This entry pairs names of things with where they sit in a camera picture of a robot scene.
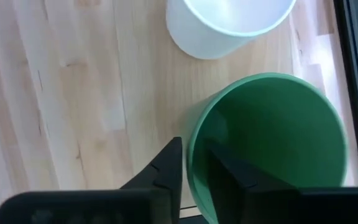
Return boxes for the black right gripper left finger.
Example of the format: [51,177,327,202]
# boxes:
[0,136,183,224]

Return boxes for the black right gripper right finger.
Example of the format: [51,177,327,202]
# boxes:
[208,146,358,224]

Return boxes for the green plastic cup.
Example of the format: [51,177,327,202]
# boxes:
[181,72,350,224]

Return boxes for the white ceramic mug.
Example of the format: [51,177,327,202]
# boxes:
[165,0,298,60]

